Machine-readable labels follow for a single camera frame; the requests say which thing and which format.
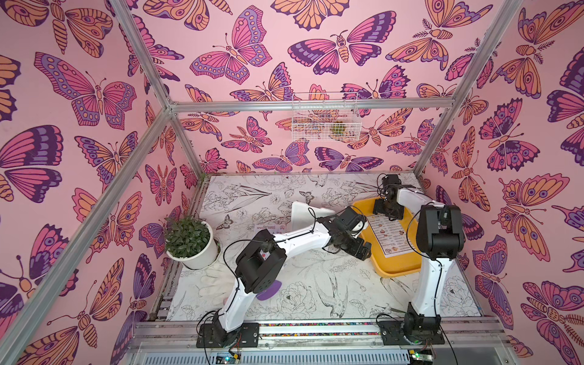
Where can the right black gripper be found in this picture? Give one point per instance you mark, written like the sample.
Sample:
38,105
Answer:
389,212

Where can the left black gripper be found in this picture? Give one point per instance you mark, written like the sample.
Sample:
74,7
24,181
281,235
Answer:
358,246

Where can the new menu sheet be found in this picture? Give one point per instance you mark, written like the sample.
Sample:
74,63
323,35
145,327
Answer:
390,235

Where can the clear acrylic menu holder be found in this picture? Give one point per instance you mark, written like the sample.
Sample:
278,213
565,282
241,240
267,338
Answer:
302,215

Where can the old menu sheet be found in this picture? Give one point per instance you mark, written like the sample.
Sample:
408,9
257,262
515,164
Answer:
272,227

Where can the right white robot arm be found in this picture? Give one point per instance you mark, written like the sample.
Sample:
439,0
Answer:
435,233

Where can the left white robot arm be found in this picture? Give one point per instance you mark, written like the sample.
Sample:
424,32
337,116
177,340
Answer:
261,260

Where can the yellow plastic tray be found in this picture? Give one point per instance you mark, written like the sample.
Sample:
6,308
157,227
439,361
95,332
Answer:
393,267

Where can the purple pink toy shovel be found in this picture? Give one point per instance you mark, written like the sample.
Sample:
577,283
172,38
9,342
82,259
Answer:
270,292

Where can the green item in basket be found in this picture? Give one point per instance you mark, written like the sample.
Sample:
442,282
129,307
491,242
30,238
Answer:
337,130

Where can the white potted green plant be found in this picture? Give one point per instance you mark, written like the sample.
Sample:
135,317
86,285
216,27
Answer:
191,242

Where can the white wire wall basket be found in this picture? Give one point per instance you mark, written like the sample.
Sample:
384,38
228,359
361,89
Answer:
311,119

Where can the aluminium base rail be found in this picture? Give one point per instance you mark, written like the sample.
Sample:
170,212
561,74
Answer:
460,332

